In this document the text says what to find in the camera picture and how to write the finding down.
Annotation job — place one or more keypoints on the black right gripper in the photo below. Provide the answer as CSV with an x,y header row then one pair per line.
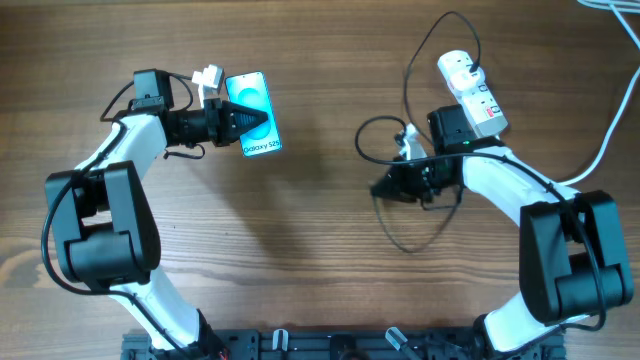
x,y
400,189

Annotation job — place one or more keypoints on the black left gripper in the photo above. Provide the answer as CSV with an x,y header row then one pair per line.
x,y
225,112

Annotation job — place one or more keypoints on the Galaxy smartphone cyan screen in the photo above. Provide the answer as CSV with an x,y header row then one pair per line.
x,y
250,92

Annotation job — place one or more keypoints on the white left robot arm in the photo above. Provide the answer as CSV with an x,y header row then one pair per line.
x,y
99,237

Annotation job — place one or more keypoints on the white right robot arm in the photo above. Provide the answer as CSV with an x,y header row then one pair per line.
x,y
573,263

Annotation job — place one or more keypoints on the white charger plug adapter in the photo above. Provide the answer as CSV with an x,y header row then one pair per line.
x,y
464,79

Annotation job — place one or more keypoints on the white power strip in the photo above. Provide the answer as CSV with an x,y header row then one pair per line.
x,y
482,111

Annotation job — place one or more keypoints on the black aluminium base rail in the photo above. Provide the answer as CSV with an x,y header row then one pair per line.
x,y
433,343

